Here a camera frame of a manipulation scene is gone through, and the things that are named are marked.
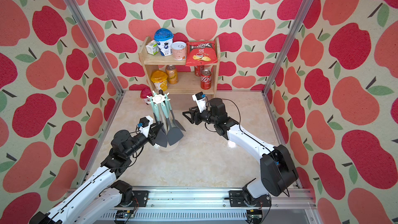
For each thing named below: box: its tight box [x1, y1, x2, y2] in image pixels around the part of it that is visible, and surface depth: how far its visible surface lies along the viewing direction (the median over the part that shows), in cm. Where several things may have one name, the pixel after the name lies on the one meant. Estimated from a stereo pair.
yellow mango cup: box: [150, 70, 168, 92], surface depth 88 cm
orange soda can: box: [165, 64, 178, 85], surface depth 92 cm
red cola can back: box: [194, 65, 205, 77], surface depth 98 cm
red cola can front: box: [200, 68, 212, 90], surface depth 88 cm
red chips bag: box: [185, 40, 218, 67], surface depth 76 cm
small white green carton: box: [145, 39, 160, 56], surface depth 80 cm
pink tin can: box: [171, 40, 188, 61], surface depth 76 cm
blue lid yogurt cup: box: [153, 28, 175, 56], surface depth 76 cm
